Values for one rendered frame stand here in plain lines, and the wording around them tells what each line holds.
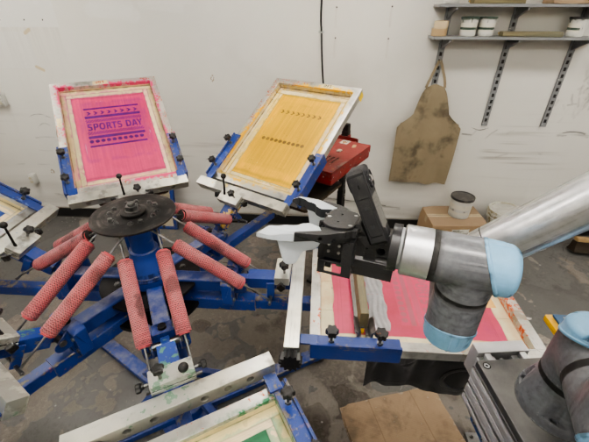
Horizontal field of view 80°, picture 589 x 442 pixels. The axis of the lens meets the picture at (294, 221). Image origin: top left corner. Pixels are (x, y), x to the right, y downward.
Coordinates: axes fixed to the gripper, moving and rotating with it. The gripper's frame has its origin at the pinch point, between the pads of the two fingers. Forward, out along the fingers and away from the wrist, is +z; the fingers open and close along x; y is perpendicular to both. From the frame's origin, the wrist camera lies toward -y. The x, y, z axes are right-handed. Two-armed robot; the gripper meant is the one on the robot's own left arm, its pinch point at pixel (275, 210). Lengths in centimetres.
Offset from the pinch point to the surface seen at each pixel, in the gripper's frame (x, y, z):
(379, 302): 69, 63, -16
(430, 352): 50, 62, -36
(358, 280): 67, 53, -7
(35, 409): 30, 165, 157
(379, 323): 59, 64, -18
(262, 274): 59, 56, 30
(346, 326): 54, 65, -7
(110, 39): 197, -30, 231
